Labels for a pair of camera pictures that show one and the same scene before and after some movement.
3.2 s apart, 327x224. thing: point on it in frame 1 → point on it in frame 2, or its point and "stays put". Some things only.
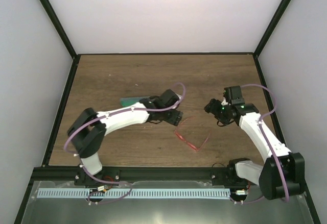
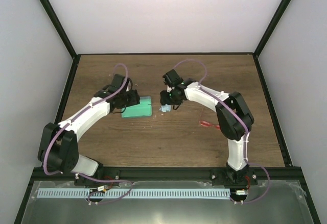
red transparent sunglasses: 184,140 → 206,123
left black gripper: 175,118 → 135,97
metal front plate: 260,210 stays put
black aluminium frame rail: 113,175 stays put
